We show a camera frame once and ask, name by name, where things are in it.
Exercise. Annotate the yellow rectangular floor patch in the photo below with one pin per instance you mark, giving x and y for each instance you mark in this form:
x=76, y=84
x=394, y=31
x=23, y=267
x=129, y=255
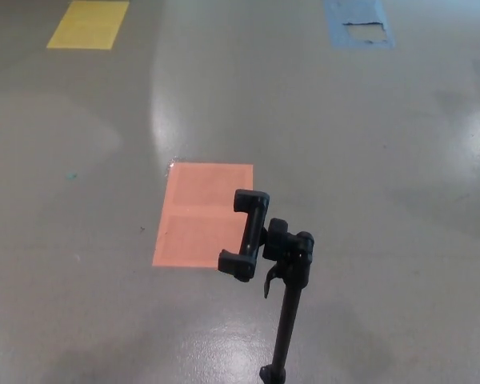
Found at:
x=88, y=24

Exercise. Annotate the orange rectangular floor patch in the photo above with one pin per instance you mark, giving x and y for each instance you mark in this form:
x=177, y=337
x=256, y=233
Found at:
x=196, y=208

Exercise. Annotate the black phone stand tripod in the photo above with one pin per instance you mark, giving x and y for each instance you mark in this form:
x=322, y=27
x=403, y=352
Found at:
x=290, y=320

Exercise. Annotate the torn blue floor patch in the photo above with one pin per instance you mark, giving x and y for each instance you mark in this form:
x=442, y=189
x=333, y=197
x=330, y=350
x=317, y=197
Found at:
x=338, y=28

